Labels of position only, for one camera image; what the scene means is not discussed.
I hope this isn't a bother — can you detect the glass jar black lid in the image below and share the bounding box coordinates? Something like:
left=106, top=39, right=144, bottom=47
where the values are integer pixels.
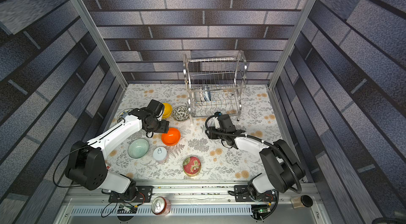
left=291, top=195, right=314, bottom=209

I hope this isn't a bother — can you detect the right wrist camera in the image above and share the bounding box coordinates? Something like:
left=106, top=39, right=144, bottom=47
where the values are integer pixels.
left=214, top=112, right=222, bottom=129

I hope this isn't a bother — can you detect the pale green ceramic bowl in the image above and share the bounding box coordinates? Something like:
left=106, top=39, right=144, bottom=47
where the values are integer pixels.
left=128, top=138, right=149, bottom=159

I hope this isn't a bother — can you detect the blue yellow patterned plate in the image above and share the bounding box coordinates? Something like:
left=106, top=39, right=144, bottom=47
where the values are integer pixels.
left=117, top=109, right=132, bottom=124

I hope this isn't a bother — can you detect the blue white floral bowl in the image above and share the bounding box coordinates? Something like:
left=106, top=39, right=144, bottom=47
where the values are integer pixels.
left=203, top=88, right=211, bottom=101

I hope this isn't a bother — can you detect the white brown dotted bowl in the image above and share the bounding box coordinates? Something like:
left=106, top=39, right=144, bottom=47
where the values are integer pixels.
left=199, top=92, right=205, bottom=102

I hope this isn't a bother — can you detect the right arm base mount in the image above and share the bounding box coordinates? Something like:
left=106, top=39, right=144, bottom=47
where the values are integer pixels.
left=229, top=185, right=279, bottom=203

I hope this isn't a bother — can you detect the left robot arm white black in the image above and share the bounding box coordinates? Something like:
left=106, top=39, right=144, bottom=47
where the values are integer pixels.
left=65, top=100, right=169, bottom=193

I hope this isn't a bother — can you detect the floral table mat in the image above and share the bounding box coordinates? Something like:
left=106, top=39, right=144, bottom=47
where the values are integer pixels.
left=106, top=84, right=282, bottom=181

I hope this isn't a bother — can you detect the red floral bowl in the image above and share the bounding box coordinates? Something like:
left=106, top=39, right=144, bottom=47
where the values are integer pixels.
left=182, top=155, right=202, bottom=176

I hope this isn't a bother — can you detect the stainless steel dish rack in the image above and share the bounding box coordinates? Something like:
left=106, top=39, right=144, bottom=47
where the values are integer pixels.
left=183, top=50, right=248, bottom=120

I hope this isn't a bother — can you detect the black white leaf bowl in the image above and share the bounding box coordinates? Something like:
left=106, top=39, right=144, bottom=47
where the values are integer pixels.
left=172, top=106, right=190, bottom=122

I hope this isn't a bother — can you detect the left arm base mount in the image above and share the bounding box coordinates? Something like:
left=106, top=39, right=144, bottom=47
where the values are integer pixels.
left=108, top=186, right=153, bottom=204

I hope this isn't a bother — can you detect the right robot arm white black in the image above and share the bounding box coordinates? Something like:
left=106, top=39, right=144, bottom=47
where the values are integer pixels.
left=205, top=112, right=306, bottom=198

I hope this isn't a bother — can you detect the yellow plastic bowl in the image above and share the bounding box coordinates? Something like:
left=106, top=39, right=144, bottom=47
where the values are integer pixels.
left=162, top=103, right=173, bottom=119

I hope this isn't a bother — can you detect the orange plastic bowl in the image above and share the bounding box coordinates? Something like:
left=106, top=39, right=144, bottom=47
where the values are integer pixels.
left=161, top=128, right=181, bottom=146

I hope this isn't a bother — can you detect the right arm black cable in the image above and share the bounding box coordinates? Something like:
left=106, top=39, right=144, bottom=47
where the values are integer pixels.
left=204, top=114, right=302, bottom=193

